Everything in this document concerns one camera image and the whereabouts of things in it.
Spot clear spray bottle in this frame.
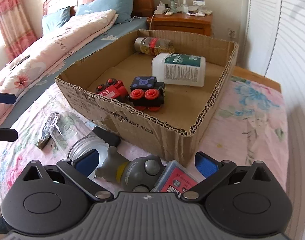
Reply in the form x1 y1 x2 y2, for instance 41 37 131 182
181 0 189 14

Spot red playing card case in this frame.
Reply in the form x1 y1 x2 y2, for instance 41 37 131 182
152 160 198 197

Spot white power strip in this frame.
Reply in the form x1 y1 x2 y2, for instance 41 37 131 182
154 1 169 15

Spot blue pillow right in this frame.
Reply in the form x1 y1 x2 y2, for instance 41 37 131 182
75 0 133 24

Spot white louvered closet door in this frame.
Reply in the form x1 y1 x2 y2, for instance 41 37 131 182
244 0 305 239

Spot wooden nightstand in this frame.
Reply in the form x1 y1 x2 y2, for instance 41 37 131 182
146 13 213 36

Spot blue bed sheet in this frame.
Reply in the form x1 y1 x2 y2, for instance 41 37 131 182
1 16 147 128

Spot clear bottle yellow capsules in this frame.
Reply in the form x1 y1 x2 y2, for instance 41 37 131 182
134 37 175 56

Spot cardboard box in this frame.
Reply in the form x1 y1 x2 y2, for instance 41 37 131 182
55 30 239 166

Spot dark key fob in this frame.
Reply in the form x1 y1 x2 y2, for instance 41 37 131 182
37 112 58 150

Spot wall power outlet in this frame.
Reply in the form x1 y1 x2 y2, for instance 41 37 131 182
228 29 236 39

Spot floral pink tablecloth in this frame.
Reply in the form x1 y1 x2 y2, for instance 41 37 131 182
0 77 289 205

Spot clear jar with white lid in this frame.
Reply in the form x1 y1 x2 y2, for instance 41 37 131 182
49 112 108 166

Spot red toy train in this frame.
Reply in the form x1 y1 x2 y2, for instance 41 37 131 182
95 78 129 101

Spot white plastic bottle green label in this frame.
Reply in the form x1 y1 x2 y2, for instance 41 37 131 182
151 53 206 87

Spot blue pillow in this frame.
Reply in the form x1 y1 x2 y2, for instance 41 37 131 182
75 0 133 24
42 7 71 36

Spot pink curtain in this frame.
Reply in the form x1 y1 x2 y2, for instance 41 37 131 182
0 0 37 61

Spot pink floral quilt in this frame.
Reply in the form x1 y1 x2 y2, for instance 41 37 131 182
0 9 118 100

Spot black cube toy red wheels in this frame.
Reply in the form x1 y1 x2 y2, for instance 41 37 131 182
128 76 165 112

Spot blue pillow left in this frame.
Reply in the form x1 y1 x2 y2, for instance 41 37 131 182
42 7 71 36

